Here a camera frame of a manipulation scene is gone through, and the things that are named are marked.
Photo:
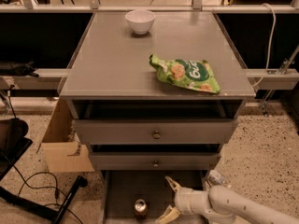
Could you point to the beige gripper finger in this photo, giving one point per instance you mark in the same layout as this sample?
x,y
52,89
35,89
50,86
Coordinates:
x,y
170,214
174,185

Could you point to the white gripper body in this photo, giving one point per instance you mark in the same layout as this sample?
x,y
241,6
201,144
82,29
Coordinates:
x,y
183,199

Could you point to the orange soda can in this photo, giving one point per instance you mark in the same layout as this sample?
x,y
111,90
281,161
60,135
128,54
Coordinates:
x,y
141,208

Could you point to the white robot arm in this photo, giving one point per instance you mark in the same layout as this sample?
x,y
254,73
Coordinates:
x,y
221,205

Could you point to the bottom grey open drawer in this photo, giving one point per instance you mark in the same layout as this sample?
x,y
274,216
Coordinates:
x,y
123,188

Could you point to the middle grey drawer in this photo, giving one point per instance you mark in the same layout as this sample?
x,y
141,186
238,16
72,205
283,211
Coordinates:
x,y
154,160

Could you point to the grey drawer cabinet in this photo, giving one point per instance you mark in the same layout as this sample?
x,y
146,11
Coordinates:
x,y
111,78

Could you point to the top grey drawer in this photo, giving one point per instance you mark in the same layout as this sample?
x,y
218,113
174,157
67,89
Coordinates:
x,y
149,132

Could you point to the green snack bag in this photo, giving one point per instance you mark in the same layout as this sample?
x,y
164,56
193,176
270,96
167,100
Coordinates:
x,y
186,74

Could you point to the cardboard box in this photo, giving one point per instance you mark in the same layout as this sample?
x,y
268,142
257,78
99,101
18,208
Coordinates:
x,y
63,151

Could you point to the black chair base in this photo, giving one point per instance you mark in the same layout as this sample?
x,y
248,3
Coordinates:
x,y
13,144

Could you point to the white ceramic bowl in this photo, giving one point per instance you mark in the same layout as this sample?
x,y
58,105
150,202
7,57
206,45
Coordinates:
x,y
140,20

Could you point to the black cloth on shelf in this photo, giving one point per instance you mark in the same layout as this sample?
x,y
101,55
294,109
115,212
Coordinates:
x,y
17,69

